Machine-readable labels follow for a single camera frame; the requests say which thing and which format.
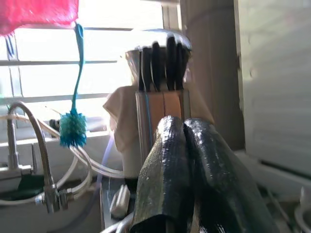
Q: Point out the white cylindrical container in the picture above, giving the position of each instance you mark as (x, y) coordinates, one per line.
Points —
(124, 145)

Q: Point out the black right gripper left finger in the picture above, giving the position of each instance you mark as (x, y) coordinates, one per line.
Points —
(165, 170)

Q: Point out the white window grille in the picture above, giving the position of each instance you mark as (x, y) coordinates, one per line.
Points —
(48, 62)

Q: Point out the blue bottle brush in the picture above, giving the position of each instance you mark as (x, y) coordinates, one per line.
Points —
(73, 126)

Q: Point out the red mesh bag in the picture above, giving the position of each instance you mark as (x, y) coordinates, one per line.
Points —
(36, 12)

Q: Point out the small white holder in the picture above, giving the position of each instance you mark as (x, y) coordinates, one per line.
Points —
(120, 201)

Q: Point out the green sponge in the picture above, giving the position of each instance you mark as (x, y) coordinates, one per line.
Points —
(31, 187)

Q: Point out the steel and wood knife block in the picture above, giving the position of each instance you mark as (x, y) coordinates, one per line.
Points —
(172, 104)

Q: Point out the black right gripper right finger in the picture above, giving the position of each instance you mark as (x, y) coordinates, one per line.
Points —
(218, 182)

